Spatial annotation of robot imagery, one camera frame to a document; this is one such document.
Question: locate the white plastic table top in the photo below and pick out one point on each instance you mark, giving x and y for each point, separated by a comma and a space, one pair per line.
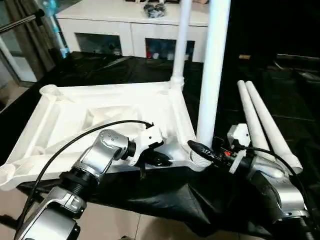
87, 112

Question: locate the white plastic table leg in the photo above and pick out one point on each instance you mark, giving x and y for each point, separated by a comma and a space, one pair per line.
182, 37
215, 62
272, 130
252, 117

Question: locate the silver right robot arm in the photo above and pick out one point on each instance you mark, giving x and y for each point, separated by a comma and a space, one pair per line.
282, 195

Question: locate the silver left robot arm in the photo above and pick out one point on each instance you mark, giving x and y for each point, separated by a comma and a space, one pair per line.
82, 175

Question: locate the black plastic mat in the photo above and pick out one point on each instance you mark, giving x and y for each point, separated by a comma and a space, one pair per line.
162, 195

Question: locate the red bottle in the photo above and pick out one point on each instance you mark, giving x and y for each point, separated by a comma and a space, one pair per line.
150, 55

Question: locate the small tan label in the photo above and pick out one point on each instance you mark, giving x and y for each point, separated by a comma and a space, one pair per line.
245, 56

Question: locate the white sideboard cabinet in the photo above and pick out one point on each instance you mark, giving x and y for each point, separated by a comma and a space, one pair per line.
105, 27

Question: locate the black draped furniture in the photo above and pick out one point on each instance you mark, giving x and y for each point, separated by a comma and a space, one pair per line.
275, 27

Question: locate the black parts in clear bag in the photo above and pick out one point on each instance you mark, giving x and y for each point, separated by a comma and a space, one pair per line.
155, 10

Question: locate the blue white plastic package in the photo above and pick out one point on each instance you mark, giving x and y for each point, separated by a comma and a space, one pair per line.
56, 32

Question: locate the grey curtain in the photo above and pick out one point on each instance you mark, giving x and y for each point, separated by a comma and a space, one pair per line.
32, 42

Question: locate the metal rod with black knob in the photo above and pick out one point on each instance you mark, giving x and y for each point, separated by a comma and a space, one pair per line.
20, 21

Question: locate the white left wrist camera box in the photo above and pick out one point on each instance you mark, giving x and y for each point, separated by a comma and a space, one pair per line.
150, 137

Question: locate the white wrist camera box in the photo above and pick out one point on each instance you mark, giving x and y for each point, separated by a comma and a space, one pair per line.
150, 137
238, 135

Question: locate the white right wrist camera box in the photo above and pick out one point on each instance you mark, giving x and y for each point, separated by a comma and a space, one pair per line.
238, 135

